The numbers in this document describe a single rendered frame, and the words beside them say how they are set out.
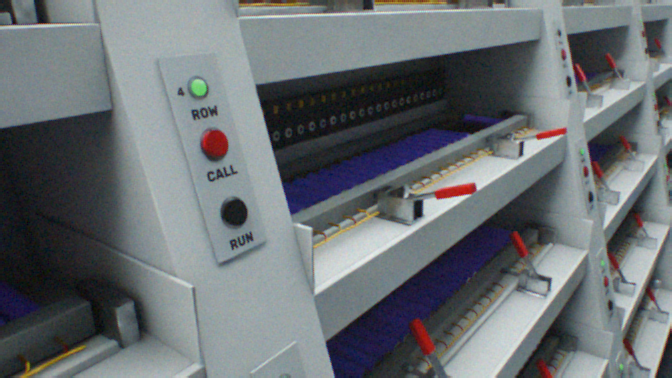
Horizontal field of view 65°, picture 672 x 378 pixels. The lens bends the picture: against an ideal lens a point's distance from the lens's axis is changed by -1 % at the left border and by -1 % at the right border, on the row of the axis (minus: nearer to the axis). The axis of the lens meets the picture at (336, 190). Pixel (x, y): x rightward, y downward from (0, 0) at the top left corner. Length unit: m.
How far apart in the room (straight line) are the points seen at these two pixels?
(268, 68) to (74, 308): 0.20
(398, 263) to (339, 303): 0.08
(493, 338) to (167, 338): 0.43
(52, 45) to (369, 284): 0.28
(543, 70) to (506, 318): 0.39
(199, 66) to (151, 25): 0.03
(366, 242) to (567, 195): 0.52
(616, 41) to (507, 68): 0.70
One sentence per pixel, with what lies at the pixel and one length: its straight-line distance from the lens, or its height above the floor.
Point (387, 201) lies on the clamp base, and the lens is 0.50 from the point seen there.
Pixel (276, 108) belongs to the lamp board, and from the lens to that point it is 0.59.
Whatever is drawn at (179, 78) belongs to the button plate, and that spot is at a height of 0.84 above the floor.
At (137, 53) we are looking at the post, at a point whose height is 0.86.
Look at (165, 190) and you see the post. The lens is 0.31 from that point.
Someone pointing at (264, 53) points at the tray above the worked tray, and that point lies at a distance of 0.38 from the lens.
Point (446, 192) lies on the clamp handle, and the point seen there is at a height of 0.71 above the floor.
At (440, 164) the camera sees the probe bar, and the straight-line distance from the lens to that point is 0.63.
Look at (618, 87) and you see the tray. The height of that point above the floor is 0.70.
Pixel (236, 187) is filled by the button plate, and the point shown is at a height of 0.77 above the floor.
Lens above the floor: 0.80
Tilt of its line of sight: 8 degrees down
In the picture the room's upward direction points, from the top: 14 degrees counter-clockwise
